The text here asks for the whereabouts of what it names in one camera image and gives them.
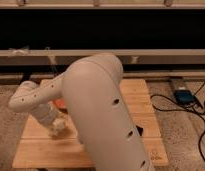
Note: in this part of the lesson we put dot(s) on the black rectangular box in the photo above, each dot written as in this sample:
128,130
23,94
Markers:
140,130

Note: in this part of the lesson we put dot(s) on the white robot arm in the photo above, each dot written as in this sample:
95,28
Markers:
90,88

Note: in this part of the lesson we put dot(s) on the grey horizontal rail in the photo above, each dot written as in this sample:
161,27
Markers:
27,57

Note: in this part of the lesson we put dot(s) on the blue power adapter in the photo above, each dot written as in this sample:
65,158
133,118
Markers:
184,97

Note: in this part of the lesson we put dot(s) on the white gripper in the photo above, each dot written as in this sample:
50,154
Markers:
45,114

